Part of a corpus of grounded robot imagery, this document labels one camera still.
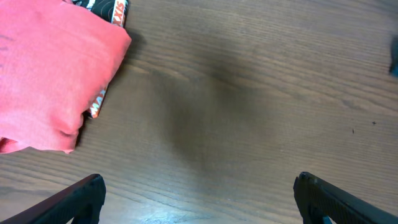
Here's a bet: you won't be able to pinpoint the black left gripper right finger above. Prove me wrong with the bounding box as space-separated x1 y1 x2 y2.
293 172 397 224

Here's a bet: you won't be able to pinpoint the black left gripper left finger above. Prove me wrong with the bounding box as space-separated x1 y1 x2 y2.
1 174 106 224

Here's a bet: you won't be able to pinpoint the folded red t-shirt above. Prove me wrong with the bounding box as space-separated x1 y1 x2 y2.
1 1 131 153

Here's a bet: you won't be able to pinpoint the dark blue denim shorts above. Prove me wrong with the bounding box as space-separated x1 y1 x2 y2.
389 36 398 77

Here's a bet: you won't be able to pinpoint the folded black printed garment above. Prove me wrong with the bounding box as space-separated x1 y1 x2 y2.
72 0 129 119

